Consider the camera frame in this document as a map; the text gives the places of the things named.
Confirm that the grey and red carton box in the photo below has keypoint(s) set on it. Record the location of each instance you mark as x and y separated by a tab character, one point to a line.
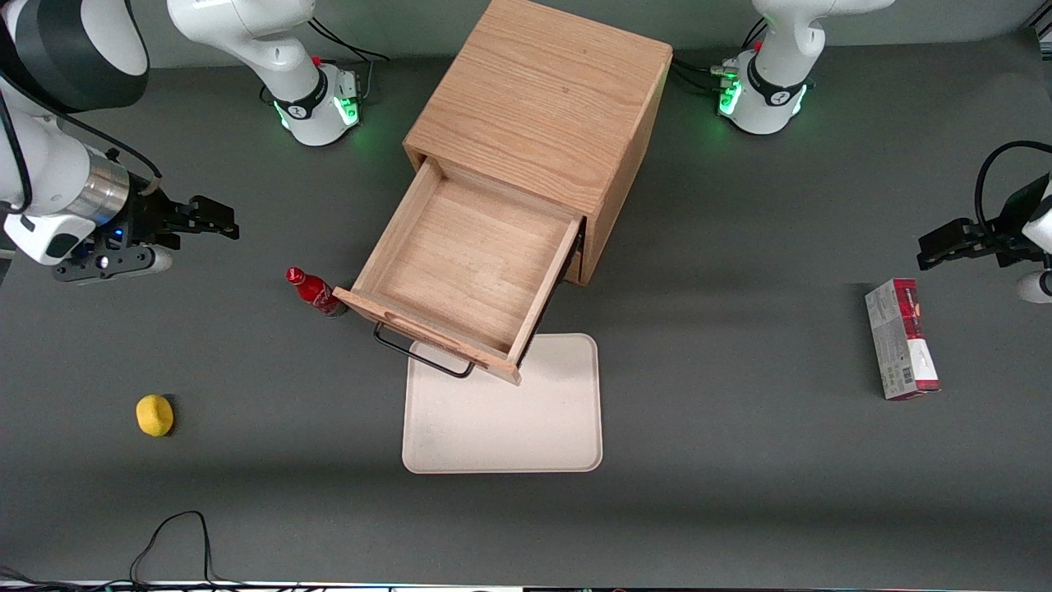
900	345

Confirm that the beige rectangular tray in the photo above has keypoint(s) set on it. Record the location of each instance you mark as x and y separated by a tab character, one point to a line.
509	427

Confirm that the red cola bottle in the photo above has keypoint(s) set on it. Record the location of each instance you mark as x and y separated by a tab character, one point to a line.
312	289

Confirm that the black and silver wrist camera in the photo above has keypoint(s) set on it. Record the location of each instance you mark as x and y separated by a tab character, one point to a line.
1035	288
90	270

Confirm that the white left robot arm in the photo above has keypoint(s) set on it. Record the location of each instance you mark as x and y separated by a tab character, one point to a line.
772	99

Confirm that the yellow lemon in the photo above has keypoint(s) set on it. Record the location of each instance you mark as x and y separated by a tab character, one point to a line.
154	415

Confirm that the oak wooden drawer cabinet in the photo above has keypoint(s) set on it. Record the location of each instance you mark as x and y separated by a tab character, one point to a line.
559	90

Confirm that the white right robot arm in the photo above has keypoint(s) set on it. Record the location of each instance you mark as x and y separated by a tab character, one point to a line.
49	164

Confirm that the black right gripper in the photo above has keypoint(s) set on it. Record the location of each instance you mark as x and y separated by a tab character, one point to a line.
149	220

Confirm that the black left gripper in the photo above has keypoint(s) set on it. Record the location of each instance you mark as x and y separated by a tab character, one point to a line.
1012	224

